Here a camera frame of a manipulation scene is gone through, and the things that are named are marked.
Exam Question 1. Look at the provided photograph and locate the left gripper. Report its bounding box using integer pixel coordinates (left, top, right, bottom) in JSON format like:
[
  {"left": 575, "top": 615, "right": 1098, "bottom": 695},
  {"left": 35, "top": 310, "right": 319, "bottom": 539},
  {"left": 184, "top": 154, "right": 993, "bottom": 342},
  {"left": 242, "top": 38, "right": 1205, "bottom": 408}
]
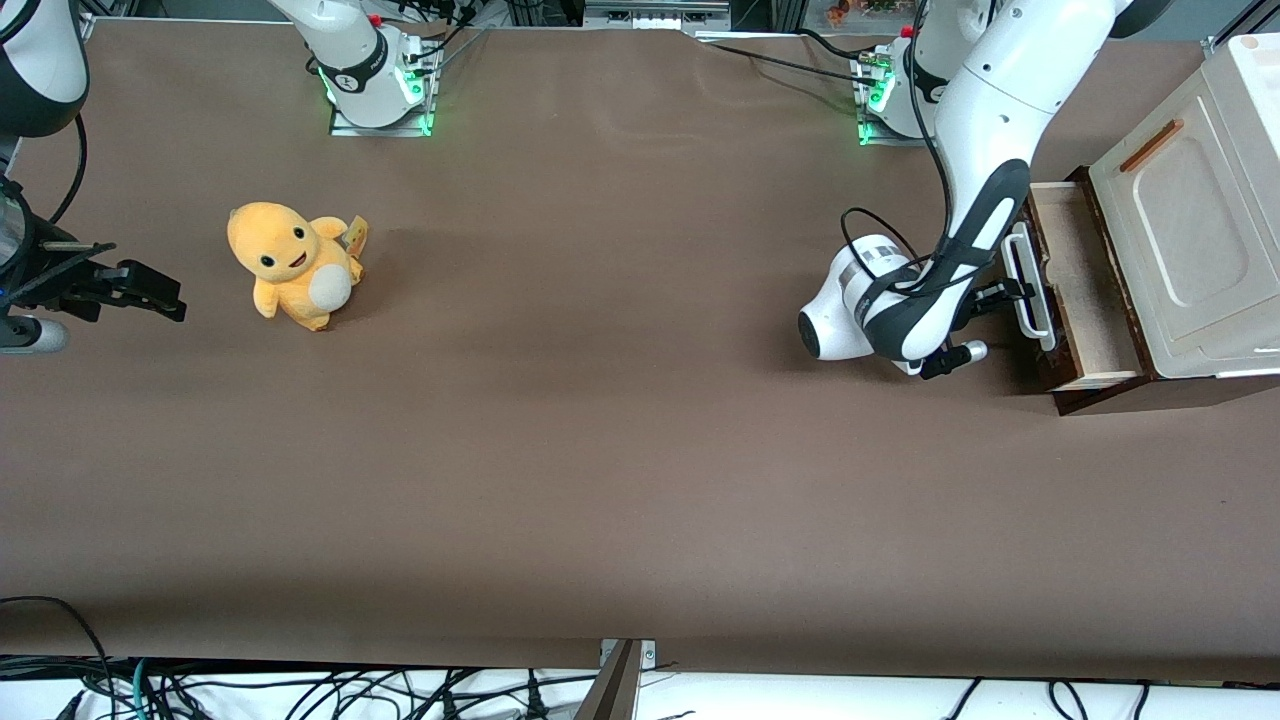
[{"left": 935, "top": 279, "right": 1037, "bottom": 352}]

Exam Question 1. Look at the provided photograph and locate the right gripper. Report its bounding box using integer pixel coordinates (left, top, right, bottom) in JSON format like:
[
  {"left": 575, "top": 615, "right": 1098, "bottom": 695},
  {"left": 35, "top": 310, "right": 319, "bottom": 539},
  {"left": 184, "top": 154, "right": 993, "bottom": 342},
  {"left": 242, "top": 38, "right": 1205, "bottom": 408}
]
[{"left": 0, "top": 250, "right": 189, "bottom": 323}]

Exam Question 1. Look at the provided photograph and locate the dark brown drawer white handle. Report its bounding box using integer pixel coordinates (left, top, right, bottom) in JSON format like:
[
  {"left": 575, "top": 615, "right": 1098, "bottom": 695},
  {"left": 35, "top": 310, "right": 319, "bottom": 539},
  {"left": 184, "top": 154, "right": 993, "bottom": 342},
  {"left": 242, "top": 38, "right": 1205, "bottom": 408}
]
[{"left": 1000, "top": 180, "right": 1151, "bottom": 394}]

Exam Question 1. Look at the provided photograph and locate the white wooden drawer cabinet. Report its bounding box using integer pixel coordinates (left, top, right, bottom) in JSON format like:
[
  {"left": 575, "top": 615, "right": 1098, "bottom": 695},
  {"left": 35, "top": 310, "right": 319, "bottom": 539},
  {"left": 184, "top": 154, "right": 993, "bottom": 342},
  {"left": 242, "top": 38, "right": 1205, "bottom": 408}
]
[{"left": 1055, "top": 33, "right": 1280, "bottom": 417}]

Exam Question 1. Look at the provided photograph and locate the yellow plush toy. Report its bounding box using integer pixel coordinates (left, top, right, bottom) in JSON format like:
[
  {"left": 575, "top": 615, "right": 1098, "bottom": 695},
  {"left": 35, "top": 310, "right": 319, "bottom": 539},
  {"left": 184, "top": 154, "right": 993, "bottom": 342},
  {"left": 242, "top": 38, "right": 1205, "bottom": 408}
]
[{"left": 226, "top": 201, "right": 370, "bottom": 333}]

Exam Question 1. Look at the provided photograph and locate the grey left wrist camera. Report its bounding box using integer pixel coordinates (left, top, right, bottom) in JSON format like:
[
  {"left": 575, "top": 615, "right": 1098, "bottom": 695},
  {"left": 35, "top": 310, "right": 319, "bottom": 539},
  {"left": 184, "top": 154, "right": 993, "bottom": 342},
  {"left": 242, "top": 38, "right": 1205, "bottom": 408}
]
[{"left": 918, "top": 339, "right": 990, "bottom": 382}]

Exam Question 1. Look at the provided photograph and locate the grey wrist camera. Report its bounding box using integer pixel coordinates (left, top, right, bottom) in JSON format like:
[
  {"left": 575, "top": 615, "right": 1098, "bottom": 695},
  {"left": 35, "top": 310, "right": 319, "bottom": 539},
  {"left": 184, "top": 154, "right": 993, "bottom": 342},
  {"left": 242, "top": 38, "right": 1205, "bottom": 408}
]
[
  {"left": 0, "top": 316, "right": 69, "bottom": 354},
  {"left": 918, "top": 339, "right": 990, "bottom": 382}
]

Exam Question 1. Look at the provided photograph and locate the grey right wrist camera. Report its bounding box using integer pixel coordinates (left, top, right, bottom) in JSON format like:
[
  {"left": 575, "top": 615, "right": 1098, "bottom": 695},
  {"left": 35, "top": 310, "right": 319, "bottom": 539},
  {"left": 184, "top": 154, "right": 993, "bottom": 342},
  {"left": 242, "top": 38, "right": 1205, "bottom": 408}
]
[{"left": 0, "top": 316, "right": 69, "bottom": 354}]

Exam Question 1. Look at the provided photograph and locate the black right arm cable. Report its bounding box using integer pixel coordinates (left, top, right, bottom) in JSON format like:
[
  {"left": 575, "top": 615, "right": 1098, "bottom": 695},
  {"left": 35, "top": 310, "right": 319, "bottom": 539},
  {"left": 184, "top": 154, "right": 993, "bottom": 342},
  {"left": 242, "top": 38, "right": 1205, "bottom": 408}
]
[{"left": 45, "top": 110, "right": 91, "bottom": 227}]

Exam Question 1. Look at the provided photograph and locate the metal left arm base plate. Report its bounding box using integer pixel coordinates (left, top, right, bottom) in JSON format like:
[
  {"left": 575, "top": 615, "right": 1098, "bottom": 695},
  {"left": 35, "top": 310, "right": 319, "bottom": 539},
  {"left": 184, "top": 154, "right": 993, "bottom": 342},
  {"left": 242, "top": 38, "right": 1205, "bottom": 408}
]
[{"left": 855, "top": 50, "right": 966, "bottom": 149}]

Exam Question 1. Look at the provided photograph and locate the orange-brown handle bar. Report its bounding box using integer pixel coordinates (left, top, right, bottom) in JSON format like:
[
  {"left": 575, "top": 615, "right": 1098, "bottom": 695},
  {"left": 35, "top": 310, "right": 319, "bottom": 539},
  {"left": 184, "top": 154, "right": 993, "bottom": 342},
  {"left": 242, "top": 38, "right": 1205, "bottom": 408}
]
[{"left": 1119, "top": 119, "right": 1185, "bottom": 174}]

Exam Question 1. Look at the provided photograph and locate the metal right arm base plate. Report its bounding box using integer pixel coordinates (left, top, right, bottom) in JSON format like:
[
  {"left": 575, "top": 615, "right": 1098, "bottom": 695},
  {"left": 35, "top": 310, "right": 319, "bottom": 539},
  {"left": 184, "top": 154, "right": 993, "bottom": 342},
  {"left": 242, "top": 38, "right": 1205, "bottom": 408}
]
[{"left": 328, "top": 40, "right": 437, "bottom": 138}]

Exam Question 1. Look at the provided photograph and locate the short black table cable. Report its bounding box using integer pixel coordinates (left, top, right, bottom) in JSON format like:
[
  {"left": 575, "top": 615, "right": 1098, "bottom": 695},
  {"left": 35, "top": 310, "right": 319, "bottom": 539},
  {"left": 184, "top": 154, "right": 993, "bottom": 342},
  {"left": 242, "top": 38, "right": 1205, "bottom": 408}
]
[{"left": 795, "top": 27, "right": 883, "bottom": 61}]

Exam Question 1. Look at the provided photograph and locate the long black table cable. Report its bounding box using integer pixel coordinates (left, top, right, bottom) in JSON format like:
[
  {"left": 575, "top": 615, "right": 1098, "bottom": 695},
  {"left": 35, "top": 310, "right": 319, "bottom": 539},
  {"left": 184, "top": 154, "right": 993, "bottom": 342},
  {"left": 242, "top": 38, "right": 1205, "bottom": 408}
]
[{"left": 695, "top": 38, "right": 883, "bottom": 89}]

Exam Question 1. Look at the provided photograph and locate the black looping floor cable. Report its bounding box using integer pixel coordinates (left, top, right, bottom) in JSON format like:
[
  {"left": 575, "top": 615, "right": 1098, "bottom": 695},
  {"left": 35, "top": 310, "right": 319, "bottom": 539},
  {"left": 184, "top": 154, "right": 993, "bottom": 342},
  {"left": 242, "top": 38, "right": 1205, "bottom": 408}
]
[{"left": 0, "top": 596, "right": 113, "bottom": 720}]

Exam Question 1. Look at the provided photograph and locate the black cable bundle at base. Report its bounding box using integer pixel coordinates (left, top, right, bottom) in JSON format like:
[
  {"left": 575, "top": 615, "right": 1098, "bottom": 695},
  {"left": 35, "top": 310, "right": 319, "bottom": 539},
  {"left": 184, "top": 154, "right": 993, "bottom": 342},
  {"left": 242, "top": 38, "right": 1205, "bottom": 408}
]
[{"left": 400, "top": 0, "right": 493, "bottom": 71}]

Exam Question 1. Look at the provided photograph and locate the grey metal frame rail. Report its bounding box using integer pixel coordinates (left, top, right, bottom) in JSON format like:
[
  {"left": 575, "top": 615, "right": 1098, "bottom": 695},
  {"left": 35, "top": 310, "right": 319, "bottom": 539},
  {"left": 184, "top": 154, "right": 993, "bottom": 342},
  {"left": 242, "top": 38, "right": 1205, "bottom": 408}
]
[{"left": 583, "top": 0, "right": 733, "bottom": 31}]

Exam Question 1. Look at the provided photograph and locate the metal table edge bracket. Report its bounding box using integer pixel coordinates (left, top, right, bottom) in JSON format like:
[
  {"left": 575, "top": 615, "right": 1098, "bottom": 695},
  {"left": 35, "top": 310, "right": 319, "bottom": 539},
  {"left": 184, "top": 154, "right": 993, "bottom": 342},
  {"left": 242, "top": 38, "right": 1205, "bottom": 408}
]
[{"left": 575, "top": 638, "right": 658, "bottom": 720}]

